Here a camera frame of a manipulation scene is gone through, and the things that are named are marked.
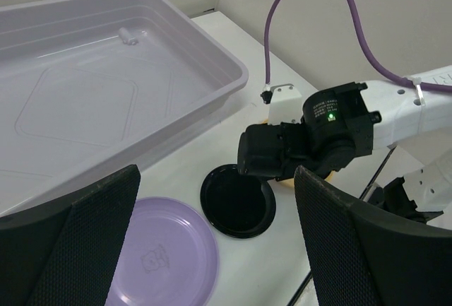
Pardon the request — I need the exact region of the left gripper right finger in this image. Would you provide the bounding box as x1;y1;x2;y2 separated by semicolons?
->
295;166;451;305

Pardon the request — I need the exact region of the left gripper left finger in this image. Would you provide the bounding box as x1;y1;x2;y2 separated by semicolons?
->
1;165;141;305

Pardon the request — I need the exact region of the purple plastic plate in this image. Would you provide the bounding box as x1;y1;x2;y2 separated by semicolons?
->
105;197;219;305

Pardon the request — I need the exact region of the black plastic plate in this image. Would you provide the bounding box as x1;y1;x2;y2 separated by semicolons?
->
200;164;276;239

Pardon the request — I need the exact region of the orange plastic plate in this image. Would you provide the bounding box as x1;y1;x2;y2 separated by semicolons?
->
258;119;332;187

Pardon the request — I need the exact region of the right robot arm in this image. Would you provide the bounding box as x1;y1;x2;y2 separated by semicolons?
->
237;66;451;181

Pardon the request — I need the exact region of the lavender plastic bin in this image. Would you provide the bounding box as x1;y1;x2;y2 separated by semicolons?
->
1;0;249;215

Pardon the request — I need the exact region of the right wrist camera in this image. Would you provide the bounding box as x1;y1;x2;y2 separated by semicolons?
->
261;83;304;125

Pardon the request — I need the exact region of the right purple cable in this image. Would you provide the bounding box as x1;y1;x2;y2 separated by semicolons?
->
263;0;452;95

